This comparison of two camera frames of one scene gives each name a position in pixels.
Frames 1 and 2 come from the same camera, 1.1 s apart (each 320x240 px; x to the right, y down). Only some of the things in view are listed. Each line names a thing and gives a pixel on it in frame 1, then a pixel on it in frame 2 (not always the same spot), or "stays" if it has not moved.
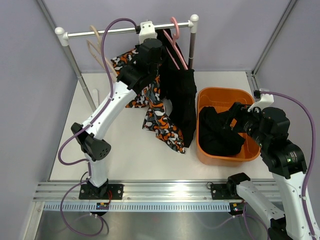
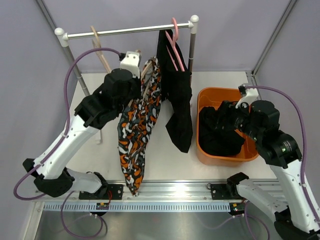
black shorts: x=214 y=139 stays
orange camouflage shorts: x=157 y=118 → x=136 y=127
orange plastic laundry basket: x=223 y=99 stays
